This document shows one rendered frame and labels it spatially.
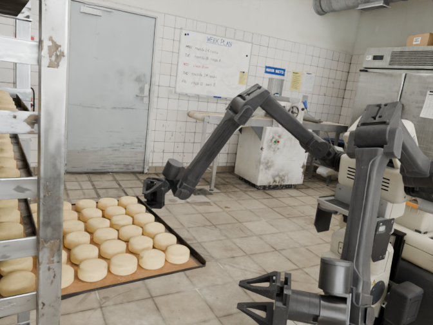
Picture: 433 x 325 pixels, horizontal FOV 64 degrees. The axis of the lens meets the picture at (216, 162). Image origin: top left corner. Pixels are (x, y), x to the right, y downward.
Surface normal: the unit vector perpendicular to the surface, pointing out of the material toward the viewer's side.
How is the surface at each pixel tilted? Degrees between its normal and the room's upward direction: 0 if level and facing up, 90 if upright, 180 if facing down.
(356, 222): 66
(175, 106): 90
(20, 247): 90
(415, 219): 92
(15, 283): 0
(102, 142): 90
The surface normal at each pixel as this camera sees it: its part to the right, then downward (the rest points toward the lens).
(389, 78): -0.88, 0.00
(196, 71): 0.47, 0.25
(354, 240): -0.67, -0.35
